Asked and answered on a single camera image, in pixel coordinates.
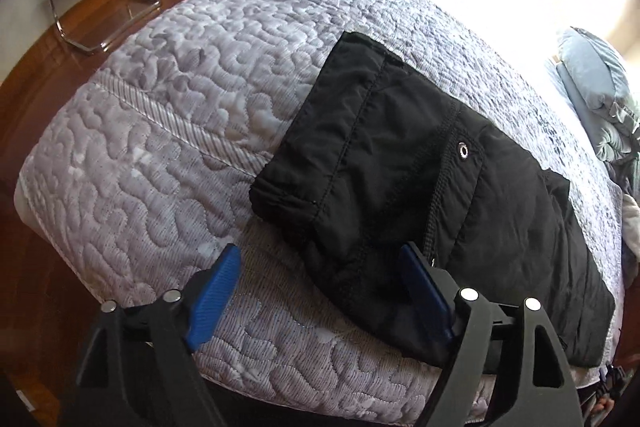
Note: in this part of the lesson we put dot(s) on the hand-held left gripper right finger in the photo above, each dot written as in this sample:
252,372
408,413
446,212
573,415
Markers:
425,297

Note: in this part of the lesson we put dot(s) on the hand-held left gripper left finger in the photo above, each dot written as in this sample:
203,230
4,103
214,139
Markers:
215,297

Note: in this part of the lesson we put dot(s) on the black pants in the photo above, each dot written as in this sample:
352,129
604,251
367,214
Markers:
400,147

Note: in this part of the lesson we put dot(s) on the grey quilted bedspread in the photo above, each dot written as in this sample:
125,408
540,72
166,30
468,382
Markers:
200,82

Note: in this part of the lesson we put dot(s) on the white cloth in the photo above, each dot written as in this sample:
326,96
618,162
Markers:
631,227

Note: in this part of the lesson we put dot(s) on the grey pillow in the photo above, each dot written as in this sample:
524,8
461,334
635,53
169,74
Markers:
592,77

